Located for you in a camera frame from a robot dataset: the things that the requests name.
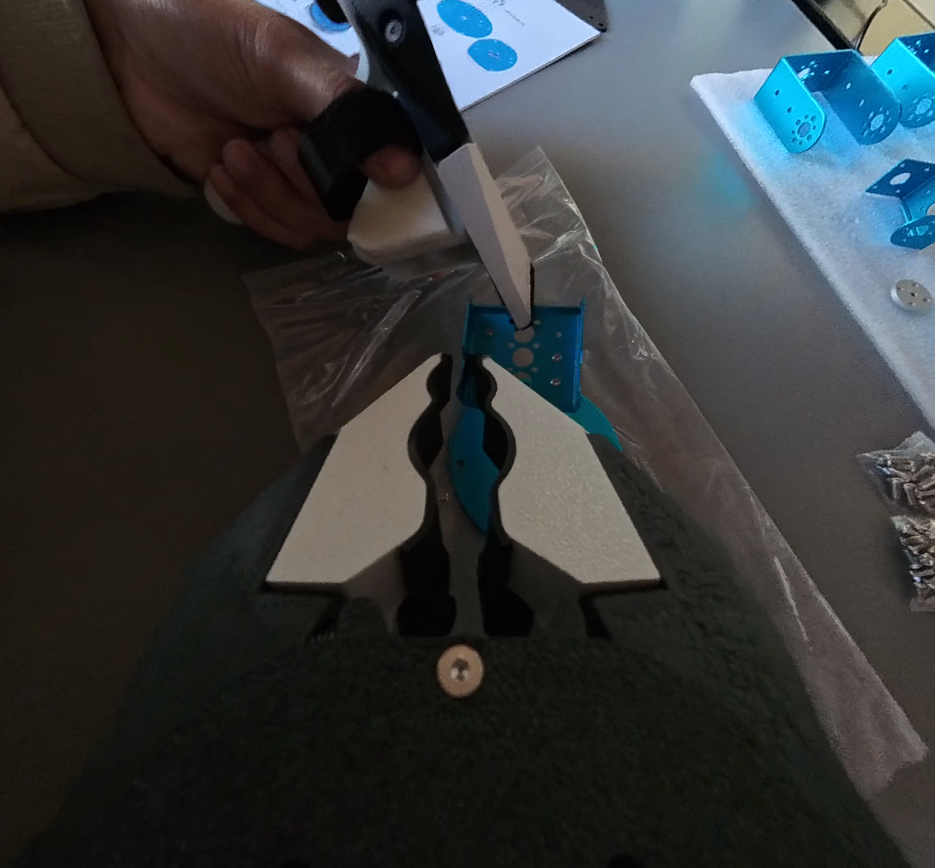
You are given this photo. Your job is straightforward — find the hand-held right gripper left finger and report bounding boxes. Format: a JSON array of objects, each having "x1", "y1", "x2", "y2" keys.
[{"x1": 266, "y1": 353, "x2": 457, "y2": 635}]

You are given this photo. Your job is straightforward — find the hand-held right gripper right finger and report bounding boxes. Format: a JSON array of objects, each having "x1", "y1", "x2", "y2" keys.
[{"x1": 478, "y1": 357, "x2": 663, "y2": 637}]

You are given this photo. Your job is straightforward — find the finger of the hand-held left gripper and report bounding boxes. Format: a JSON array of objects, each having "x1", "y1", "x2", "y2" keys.
[{"x1": 438, "y1": 143, "x2": 536, "y2": 330}]

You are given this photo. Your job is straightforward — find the blue round metal plate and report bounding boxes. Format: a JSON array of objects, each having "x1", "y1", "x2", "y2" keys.
[{"x1": 447, "y1": 396, "x2": 623, "y2": 534}]

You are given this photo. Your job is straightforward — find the blue U-shaped metal bracket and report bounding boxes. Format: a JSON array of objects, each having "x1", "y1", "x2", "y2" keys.
[{"x1": 456, "y1": 300, "x2": 590, "y2": 432}]

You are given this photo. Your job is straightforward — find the grey desk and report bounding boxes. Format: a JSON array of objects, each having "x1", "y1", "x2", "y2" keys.
[{"x1": 0, "y1": 0, "x2": 935, "y2": 868}]

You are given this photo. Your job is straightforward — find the person's left hand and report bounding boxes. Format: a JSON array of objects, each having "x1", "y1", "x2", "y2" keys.
[{"x1": 76, "y1": 0, "x2": 425, "y2": 251}]

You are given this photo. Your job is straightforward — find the white paper sheet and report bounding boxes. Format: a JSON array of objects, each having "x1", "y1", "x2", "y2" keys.
[{"x1": 135, "y1": 0, "x2": 605, "y2": 114}]

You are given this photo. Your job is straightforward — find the clear plastic bag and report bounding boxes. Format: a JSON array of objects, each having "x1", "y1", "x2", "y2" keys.
[{"x1": 244, "y1": 147, "x2": 929, "y2": 796}]

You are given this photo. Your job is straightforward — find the white foam tray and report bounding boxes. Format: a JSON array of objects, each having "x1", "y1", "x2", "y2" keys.
[{"x1": 690, "y1": 42, "x2": 935, "y2": 432}]

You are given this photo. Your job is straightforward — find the pile of clear screw bags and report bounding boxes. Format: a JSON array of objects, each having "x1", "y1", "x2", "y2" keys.
[{"x1": 856, "y1": 432, "x2": 935, "y2": 615}]

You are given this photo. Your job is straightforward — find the blue rounded metal bracket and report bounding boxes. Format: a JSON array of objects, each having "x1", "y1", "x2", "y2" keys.
[
  {"x1": 869, "y1": 31, "x2": 935, "y2": 131},
  {"x1": 754, "y1": 50, "x2": 904, "y2": 156}
]

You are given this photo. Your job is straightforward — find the black cable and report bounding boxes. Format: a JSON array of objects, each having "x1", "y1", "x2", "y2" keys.
[{"x1": 851, "y1": 0, "x2": 890, "y2": 56}]

